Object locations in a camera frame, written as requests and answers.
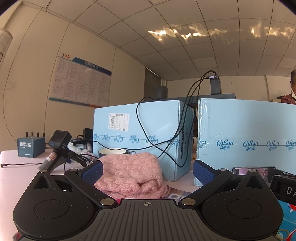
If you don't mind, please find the smartphone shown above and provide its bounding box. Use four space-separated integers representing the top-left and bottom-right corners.
232 166 277 176

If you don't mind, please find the spare black handheld gripper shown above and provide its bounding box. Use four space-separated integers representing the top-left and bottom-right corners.
38 130 97 172

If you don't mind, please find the dark teal small box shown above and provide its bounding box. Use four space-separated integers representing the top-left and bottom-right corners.
17 136 46 158

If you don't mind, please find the right light blue carton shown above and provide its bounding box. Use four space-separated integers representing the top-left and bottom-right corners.
197 98 295 174

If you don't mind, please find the light blue carton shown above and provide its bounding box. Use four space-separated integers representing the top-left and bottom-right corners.
93 100 195 181
197 98 295 174

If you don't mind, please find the white ceramic cup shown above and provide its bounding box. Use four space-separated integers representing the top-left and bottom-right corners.
98 148 127 158

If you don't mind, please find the pink knitted sweater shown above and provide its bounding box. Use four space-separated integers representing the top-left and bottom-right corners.
94 152 170 199

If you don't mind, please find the woman in plaid jacket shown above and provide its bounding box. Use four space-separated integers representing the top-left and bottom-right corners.
281 69 296 105

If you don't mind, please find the left light blue carton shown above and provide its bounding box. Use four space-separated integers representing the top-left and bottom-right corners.
93 100 195 181

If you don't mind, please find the black device on carton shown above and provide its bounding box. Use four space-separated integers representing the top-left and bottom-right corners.
207 75 221 95

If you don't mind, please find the black cable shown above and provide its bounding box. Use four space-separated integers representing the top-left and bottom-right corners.
135 70 219 168

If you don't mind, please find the wall information poster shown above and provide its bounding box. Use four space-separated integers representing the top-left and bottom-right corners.
49 52 112 108

